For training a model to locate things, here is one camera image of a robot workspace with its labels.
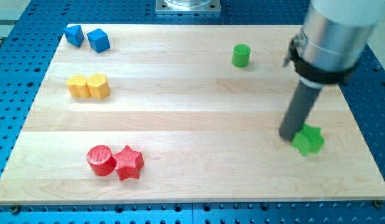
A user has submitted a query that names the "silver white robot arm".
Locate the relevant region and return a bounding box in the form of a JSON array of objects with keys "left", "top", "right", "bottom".
[{"left": 284, "top": 0, "right": 385, "bottom": 89}]

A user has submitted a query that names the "red star block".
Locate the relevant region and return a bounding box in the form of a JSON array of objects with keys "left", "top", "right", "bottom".
[{"left": 113, "top": 145, "right": 144, "bottom": 180}]

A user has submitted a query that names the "green star block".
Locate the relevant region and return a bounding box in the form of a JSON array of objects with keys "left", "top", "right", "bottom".
[{"left": 291, "top": 124, "right": 325, "bottom": 157}]

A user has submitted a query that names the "light wooden board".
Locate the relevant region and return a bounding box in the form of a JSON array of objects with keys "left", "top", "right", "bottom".
[{"left": 0, "top": 24, "right": 385, "bottom": 205}]

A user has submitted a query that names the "green cylinder block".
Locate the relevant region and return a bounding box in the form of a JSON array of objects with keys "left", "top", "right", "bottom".
[{"left": 231, "top": 44, "right": 251, "bottom": 67}]

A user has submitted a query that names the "yellow hexagon block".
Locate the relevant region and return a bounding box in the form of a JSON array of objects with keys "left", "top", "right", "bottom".
[{"left": 87, "top": 73, "right": 110, "bottom": 99}]

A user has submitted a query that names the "red cylinder block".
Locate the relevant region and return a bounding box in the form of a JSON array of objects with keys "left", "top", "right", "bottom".
[{"left": 86, "top": 145, "right": 116, "bottom": 176}]

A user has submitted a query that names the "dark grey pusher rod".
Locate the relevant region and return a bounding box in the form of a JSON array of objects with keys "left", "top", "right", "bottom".
[{"left": 279, "top": 79, "right": 323, "bottom": 142}]

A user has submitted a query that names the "blue cube block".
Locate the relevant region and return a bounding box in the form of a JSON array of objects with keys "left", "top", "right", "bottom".
[{"left": 87, "top": 29, "right": 111, "bottom": 53}]

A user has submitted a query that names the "yellow heart block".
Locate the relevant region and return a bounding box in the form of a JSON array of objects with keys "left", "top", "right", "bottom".
[{"left": 65, "top": 74, "right": 91, "bottom": 98}]

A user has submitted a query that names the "blue triangular block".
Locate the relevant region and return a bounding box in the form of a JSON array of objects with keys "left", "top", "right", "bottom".
[{"left": 63, "top": 25, "right": 85, "bottom": 47}]

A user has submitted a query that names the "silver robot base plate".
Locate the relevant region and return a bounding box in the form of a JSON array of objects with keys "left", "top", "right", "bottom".
[{"left": 155, "top": 0, "right": 221, "bottom": 13}]

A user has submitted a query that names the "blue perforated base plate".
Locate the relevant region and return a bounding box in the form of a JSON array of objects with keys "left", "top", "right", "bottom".
[{"left": 0, "top": 1, "right": 385, "bottom": 223}]

